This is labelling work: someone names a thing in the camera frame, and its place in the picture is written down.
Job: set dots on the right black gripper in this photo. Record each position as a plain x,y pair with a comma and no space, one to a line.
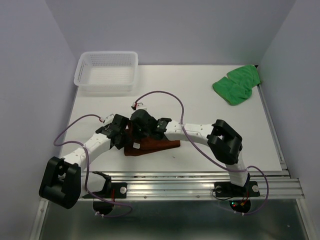
135,134

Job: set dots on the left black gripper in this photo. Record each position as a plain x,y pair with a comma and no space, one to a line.
126,140

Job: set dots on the brown towel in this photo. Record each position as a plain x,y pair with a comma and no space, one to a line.
147,145

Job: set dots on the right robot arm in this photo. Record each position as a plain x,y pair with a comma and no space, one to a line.
224,142

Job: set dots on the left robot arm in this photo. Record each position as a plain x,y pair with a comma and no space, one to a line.
67,179

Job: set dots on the white plastic perforated basket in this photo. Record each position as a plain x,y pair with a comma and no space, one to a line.
107,71

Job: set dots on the green towel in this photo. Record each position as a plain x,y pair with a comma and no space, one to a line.
237,86

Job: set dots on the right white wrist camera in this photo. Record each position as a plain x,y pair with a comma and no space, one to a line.
138,106

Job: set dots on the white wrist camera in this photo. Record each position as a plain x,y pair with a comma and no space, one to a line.
138,106
107,120

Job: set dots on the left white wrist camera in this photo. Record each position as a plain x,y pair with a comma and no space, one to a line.
107,120

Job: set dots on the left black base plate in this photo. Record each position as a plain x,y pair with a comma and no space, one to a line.
117,191

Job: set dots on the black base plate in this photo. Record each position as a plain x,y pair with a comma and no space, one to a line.
117,191
225,189

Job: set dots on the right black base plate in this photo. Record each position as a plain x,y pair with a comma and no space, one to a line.
225,189

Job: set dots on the aluminium rail frame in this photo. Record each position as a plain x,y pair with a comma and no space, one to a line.
172,197

